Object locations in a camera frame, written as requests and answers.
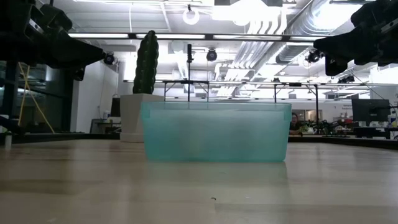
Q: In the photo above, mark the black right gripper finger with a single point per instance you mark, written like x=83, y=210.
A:
x=335, y=66
x=342, y=43

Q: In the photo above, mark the teal translucent plastic basket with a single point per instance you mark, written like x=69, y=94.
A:
x=217, y=133

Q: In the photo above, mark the fluorescent ceiling light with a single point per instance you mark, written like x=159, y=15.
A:
x=99, y=35

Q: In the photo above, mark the black ceiling spotlight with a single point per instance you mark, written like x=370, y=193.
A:
x=211, y=55
x=109, y=58

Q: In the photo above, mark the dark glass partition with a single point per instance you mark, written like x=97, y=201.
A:
x=56, y=102

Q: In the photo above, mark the small dark monitor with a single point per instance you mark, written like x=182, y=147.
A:
x=115, y=107

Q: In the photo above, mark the large black computer monitor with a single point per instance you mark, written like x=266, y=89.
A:
x=370, y=110

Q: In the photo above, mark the tall green cactus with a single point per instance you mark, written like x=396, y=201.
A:
x=146, y=62

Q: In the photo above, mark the white square plant pot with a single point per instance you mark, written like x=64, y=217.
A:
x=132, y=118

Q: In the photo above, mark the person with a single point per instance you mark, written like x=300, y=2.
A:
x=295, y=124

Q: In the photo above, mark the small white bottle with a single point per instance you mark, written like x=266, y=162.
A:
x=8, y=139

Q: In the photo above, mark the black vertical pole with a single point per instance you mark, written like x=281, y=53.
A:
x=189, y=71

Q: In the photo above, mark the black hanging camera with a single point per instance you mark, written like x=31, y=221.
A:
x=314, y=56

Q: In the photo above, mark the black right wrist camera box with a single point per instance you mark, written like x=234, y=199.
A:
x=363, y=15

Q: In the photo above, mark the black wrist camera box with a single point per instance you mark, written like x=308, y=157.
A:
x=56, y=17
x=363, y=15

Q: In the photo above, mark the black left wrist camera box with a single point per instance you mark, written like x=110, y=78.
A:
x=56, y=17

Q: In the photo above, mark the silver ceiling duct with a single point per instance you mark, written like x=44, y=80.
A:
x=298, y=46

